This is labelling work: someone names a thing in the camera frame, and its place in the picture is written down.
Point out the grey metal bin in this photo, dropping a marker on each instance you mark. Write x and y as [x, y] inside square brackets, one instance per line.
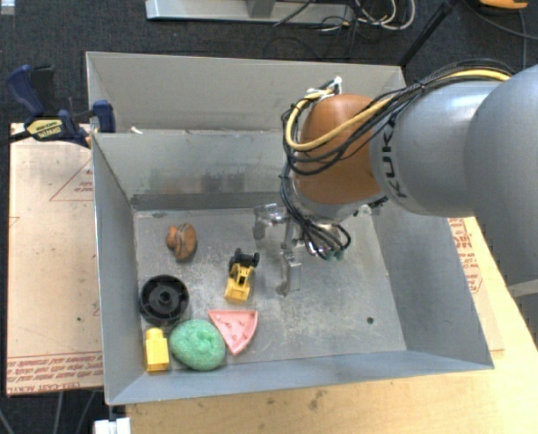
[332, 305]

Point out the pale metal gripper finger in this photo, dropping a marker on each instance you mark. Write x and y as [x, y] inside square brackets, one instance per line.
[260, 226]
[294, 275]

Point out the brown cardboard board red print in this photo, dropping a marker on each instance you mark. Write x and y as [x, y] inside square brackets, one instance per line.
[51, 260]

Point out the pink toy pizza slice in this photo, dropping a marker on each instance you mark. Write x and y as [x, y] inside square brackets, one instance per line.
[237, 330]

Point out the black round spool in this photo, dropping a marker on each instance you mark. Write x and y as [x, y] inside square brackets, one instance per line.
[163, 299]

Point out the brown wooden toy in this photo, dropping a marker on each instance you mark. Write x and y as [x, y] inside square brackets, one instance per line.
[182, 241]

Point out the yellow toy brick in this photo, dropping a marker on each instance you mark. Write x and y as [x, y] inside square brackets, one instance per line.
[156, 350]

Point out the black cylinder on white bracket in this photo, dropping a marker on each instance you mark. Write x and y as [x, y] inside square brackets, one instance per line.
[377, 204]

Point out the green mesh scrubber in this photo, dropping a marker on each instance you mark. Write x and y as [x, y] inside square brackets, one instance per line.
[197, 344]

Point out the yellow and black toy bulldozer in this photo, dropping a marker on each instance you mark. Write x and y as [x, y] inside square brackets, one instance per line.
[239, 280]

